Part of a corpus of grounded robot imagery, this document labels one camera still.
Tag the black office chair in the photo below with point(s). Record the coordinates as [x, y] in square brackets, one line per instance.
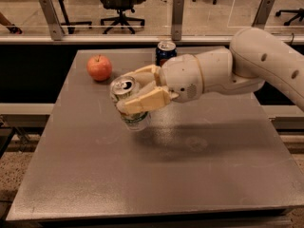
[121, 6]

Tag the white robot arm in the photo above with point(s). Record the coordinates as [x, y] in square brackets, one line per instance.
[254, 57]

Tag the middle metal glass bracket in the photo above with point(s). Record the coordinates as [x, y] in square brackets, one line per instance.
[177, 18]

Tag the left metal glass bracket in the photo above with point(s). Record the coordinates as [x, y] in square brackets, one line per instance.
[55, 30]

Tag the right metal glass bracket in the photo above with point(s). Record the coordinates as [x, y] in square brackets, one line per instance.
[262, 14]

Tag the white green 7up can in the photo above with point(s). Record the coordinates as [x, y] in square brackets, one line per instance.
[122, 88]

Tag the right edge black chair base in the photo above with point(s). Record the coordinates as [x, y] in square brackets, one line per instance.
[298, 14]

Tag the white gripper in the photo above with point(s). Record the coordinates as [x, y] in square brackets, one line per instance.
[180, 77]

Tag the blue Pepsi can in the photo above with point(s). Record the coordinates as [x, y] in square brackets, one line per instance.
[165, 50]

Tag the metal glass bracket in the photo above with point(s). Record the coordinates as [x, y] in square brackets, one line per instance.
[55, 30]
[262, 14]
[177, 18]

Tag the person's leg with shoe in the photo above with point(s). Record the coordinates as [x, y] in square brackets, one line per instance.
[9, 25]

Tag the red apple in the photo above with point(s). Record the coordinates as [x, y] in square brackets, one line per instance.
[99, 68]

